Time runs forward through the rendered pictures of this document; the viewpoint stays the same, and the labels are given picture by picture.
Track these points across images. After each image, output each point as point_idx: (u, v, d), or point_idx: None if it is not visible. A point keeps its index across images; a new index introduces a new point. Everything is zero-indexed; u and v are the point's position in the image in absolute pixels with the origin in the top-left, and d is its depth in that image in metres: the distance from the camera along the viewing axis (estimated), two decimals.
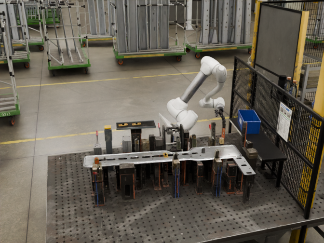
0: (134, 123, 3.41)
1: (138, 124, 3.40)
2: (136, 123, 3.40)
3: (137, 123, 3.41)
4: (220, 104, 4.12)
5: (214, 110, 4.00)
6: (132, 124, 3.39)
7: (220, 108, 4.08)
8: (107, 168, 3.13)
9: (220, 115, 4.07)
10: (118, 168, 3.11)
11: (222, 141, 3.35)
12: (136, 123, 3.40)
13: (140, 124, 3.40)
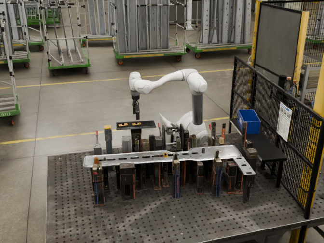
0: (134, 123, 3.41)
1: (138, 124, 3.40)
2: (136, 123, 3.40)
3: (137, 123, 3.41)
4: (139, 92, 3.26)
5: (137, 110, 3.25)
6: (132, 124, 3.39)
7: (139, 98, 3.28)
8: (107, 168, 3.13)
9: (133, 102, 3.34)
10: (118, 168, 3.11)
11: (222, 141, 3.35)
12: (136, 123, 3.40)
13: (140, 124, 3.40)
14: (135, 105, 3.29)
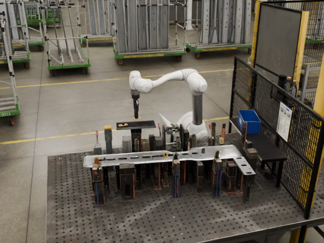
0: (134, 118, 3.39)
1: (138, 118, 3.37)
2: None
3: None
4: (139, 91, 3.25)
5: (136, 109, 3.30)
6: (132, 118, 3.37)
7: (139, 97, 3.28)
8: (107, 168, 3.13)
9: (133, 102, 3.32)
10: (118, 168, 3.11)
11: (222, 141, 3.35)
12: None
13: (140, 118, 3.38)
14: (135, 104, 3.30)
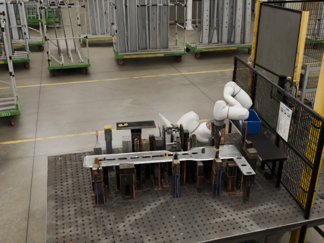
0: (215, 148, 3.25)
1: (218, 149, 3.23)
2: None
3: (218, 148, 3.25)
4: (223, 122, 3.11)
5: (218, 141, 3.16)
6: (212, 149, 3.24)
7: (222, 128, 3.14)
8: (107, 168, 3.13)
9: (216, 132, 3.19)
10: (118, 168, 3.11)
11: (222, 141, 3.35)
12: None
13: (221, 149, 3.24)
14: (217, 135, 3.17)
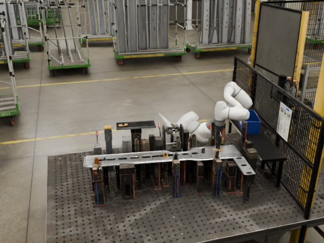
0: (215, 148, 3.26)
1: (219, 150, 3.23)
2: None
3: None
4: (223, 123, 3.11)
5: (218, 141, 3.16)
6: (213, 149, 3.24)
7: (222, 128, 3.14)
8: (107, 168, 3.13)
9: (216, 133, 3.19)
10: (118, 168, 3.11)
11: (222, 141, 3.35)
12: None
13: (221, 149, 3.24)
14: (218, 136, 3.17)
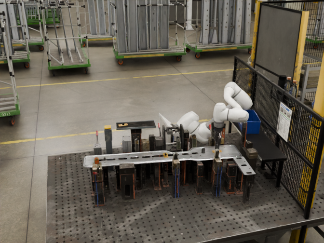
0: None
1: None
2: None
3: None
4: (222, 124, 3.12)
5: (218, 142, 3.16)
6: (212, 151, 3.25)
7: (222, 130, 3.14)
8: (107, 168, 3.13)
9: (215, 134, 3.20)
10: (118, 168, 3.11)
11: (222, 141, 3.35)
12: None
13: (220, 151, 3.25)
14: (217, 137, 3.17)
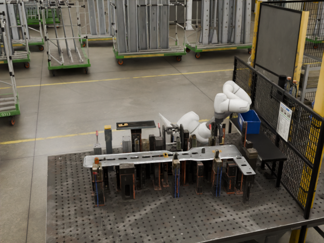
0: None
1: None
2: None
3: None
4: (223, 115, 3.08)
5: (220, 133, 3.08)
6: (212, 151, 3.25)
7: (222, 121, 3.11)
8: (107, 168, 3.13)
9: (216, 125, 3.17)
10: (118, 168, 3.11)
11: (222, 141, 3.35)
12: None
13: (220, 151, 3.25)
14: (218, 128, 3.12)
